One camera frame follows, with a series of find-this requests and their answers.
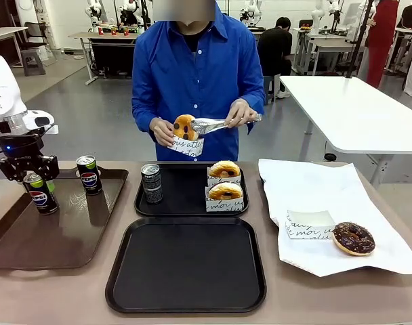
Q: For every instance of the person in black sweater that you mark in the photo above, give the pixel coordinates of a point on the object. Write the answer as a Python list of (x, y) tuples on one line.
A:
[(409, 17)]

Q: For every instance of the chocolate sprinkled donut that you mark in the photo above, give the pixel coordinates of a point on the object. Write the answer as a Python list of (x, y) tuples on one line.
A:
[(345, 242)]

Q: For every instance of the large white table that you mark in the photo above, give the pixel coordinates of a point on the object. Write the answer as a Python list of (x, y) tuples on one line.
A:
[(348, 108)]

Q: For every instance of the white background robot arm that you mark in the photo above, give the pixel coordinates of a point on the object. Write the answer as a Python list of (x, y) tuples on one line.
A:
[(95, 11), (317, 15), (129, 11), (251, 10)]

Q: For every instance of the black square tray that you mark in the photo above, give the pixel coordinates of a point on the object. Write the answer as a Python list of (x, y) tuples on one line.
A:
[(187, 267), (185, 196)]

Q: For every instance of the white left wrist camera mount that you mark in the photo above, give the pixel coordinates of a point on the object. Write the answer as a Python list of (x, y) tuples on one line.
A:
[(51, 129)]

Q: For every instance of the glazed donut with dark spots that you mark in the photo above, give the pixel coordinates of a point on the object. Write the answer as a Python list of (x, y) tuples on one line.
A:
[(219, 167), (217, 193), (182, 122)]

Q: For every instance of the person's left forearm blue sleeve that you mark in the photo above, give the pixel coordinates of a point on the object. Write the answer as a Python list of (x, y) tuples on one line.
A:
[(257, 94)]

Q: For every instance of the grey table with black panel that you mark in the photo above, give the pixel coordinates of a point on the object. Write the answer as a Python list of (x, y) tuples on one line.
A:
[(107, 54)]

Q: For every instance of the seated person in black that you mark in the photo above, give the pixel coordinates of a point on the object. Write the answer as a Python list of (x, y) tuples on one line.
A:
[(275, 47)]

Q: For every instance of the white wrapping paper sheet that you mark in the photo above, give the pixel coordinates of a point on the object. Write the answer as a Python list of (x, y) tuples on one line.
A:
[(311, 189)]

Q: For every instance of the black office chair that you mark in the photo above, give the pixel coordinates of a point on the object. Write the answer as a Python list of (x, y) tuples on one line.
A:
[(36, 34)]

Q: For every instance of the brown plastic tray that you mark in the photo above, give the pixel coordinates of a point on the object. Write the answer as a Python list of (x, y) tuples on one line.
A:
[(57, 237)]

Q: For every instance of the grey step stool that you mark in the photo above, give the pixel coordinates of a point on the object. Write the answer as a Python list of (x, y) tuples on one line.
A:
[(33, 63)]

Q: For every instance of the light wooden desk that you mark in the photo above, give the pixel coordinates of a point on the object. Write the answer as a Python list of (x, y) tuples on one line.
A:
[(2, 37)]

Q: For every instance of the person in red clothes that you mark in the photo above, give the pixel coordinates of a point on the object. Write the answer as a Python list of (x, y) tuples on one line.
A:
[(380, 40)]

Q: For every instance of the person's right forearm blue sleeve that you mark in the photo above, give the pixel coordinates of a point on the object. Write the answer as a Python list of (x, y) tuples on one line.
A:
[(141, 111)]

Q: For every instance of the person's right hand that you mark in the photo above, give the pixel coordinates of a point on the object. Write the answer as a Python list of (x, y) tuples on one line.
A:
[(162, 133)]

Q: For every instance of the person in blue shirt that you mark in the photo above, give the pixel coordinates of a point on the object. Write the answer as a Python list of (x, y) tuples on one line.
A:
[(192, 84)]

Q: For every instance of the white printed paper donut box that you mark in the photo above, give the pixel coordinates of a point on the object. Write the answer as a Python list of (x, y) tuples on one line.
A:
[(309, 231), (189, 149)]

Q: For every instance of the white background work table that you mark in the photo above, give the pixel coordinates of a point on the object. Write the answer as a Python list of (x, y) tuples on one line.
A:
[(328, 45)]

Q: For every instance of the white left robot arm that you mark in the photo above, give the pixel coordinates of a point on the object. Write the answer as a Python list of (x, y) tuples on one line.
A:
[(2, 98)]

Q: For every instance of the person's left hand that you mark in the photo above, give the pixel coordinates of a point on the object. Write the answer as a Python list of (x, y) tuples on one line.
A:
[(241, 111)]

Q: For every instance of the black Pepsi can green rim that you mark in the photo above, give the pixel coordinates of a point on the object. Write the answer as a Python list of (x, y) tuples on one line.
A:
[(41, 199), (91, 179)]

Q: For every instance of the metal serving tongs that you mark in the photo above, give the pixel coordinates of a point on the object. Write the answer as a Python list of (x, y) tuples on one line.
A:
[(206, 126)]

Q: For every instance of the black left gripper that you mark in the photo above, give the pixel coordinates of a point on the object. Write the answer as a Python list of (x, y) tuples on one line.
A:
[(19, 149)]

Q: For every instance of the grey patterned Pepsi can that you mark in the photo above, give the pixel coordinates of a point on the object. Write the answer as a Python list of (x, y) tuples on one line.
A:
[(152, 188)]

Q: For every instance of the black tripod pole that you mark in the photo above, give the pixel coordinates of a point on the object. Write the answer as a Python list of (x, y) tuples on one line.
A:
[(359, 37)]

